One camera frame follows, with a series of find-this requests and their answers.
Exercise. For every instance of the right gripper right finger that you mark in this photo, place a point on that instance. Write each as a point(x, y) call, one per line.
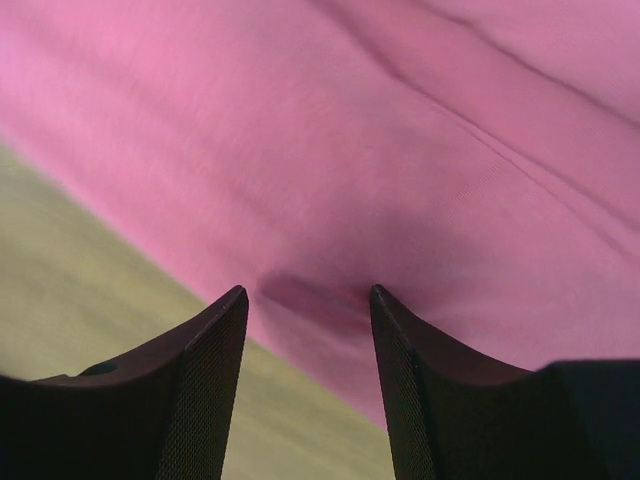
point(455, 413)

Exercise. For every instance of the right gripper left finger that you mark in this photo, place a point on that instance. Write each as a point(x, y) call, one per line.
point(159, 411)

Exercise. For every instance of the pink t shirt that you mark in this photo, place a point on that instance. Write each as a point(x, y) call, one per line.
point(479, 159)

